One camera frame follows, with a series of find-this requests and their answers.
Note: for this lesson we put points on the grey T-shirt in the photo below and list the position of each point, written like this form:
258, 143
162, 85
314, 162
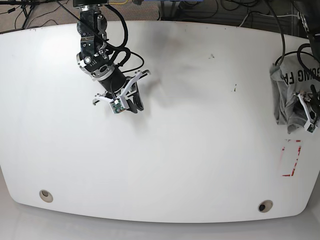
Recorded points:
286, 80

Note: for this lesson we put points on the red tape rectangle marking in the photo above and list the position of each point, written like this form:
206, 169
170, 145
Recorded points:
290, 154

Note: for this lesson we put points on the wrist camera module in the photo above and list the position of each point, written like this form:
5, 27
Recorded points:
117, 106
310, 127

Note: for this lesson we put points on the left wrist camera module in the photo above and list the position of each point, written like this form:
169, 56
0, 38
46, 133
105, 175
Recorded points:
310, 127

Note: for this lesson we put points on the right table cable grommet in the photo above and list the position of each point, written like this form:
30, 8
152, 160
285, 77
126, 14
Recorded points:
265, 206

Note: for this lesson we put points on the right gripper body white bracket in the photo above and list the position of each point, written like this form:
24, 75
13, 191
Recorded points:
117, 86

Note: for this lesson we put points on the left table cable grommet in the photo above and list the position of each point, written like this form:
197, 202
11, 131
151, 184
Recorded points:
46, 196

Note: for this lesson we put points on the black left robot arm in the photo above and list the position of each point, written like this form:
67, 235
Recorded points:
309, 13

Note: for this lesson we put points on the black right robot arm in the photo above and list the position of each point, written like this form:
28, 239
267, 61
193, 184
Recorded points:
102, 61

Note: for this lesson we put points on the black tripod stand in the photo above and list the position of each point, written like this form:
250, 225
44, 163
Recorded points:
24, 8

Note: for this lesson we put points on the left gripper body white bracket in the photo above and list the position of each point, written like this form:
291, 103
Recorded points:
311, 107

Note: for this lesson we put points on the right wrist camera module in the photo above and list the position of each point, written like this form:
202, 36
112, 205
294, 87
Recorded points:
117, 106

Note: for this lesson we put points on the table cable grommet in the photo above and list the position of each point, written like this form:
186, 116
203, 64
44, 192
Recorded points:
265, 206
46, 196

